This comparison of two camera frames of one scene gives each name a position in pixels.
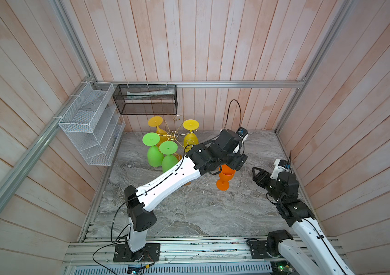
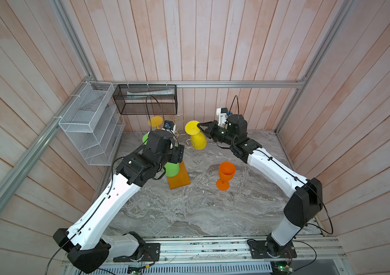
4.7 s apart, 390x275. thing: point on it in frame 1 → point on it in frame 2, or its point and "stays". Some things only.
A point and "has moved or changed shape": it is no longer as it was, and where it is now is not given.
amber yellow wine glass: x=157 y=121 stays
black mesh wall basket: x=147 y=99 stays
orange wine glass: x=226 y=174 stays
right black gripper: x=264 y=174 → x=213 y=128
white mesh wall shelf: x=94 y=124 stays
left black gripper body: x=233 y=160 → x=175 y=155
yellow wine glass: x=190 y=139 has moved or changed shape
